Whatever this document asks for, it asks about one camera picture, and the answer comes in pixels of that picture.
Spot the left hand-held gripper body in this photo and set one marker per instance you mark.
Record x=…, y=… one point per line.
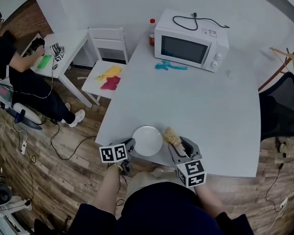
x=112, y=153

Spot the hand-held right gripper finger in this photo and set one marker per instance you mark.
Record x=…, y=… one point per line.
x=191, y=146
x=172, y=152

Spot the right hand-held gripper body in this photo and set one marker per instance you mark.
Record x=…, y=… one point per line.
x=191, y=172

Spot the white round plate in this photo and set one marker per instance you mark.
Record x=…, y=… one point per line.
x=147, y=141

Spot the beige bristle scrub brush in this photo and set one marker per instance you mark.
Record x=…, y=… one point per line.
x=171, y=136

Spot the person's right forearm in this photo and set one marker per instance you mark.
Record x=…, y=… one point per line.
x=209, y=201

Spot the person's left forearm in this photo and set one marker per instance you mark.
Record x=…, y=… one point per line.
x=107, y=192

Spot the person's dark navy shirt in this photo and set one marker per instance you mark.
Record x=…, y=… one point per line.
x=161, y=212

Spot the pink cloth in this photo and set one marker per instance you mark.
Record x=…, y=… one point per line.
x=110, y=83

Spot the yellow cloth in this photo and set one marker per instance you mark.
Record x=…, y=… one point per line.
x=112, y=72

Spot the teal plastic tool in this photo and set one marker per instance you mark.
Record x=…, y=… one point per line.
x=167, y=65

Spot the white wooden chair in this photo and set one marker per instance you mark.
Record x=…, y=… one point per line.
x=105, y=62

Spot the white power strip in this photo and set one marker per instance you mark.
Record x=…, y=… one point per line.
x=23, y=148

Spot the black mesh office chair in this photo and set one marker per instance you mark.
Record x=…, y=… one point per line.
x=283, y=106

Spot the white microwave oven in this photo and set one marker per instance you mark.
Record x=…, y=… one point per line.
x=189, y=43

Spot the small white side table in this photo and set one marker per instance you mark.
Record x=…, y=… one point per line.
x=66, y=57

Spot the red-capped plastic bottle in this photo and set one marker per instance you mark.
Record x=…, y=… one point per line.
x=152, y=33

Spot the green plastic tray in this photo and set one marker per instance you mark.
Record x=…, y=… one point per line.
x=44, y=61

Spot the spare hand-held gripper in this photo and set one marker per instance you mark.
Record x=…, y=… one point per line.
x=57, y=51

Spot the wooden coat stand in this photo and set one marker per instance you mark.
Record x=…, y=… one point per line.
x=281, y=65

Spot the white wall plug adapter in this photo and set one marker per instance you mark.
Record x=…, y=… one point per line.
x=284, y=202

